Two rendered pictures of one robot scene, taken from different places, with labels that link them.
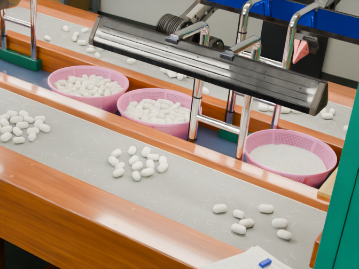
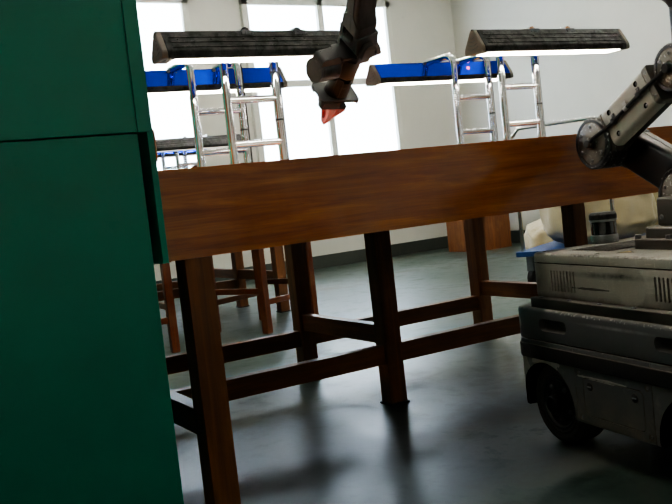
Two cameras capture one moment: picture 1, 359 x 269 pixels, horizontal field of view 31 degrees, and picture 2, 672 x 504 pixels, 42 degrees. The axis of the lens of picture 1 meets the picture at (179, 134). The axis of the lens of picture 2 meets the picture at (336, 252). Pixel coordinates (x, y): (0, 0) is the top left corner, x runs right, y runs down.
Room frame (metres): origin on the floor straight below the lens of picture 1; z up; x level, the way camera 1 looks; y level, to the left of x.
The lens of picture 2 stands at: (3.24, -2.19, 0.68)
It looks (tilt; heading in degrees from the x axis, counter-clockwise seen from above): 4 degrees down; 122
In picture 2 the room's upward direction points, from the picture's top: 6 degrees counter-clockwise
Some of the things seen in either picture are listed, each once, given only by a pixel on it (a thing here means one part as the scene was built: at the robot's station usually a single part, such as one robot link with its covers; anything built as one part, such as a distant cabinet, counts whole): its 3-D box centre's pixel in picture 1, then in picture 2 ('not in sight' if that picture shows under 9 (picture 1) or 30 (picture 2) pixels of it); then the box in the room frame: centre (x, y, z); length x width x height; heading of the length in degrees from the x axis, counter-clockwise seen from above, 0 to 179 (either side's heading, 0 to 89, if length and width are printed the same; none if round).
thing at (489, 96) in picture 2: not in sight; (461, 117); (1.98, 0.79, 0.90); 0.20 x 0.19 x 0.45; 62
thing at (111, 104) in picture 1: (88, 93); not in sight; (1.96, 0.32, 0.72); 0.27 x 0.27 x 0.10
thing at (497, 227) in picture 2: not in sight; (476, 215); (0.03, 5.55, 0.32); 0.42 x 0.42 x 0.63; 63
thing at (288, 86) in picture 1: (201, 59); (193, 80); (1.45, -0.03, 1.08); 0.62 x 0.08 x 0.07; 62
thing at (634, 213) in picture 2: not in sight; (598, 207); (1.79, 3.22, 0.41); 0.74 x 0.56 x 0.39; 64
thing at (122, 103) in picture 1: (158, 118); not in sight; (1.82, 0.07, 0.72); 0.27 x 0.27 x 0.10
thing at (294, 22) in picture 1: (269, 72); (267, 118); (1.87, -0.26, 0.90); 0.20 x 0.19 x 0.45; 62
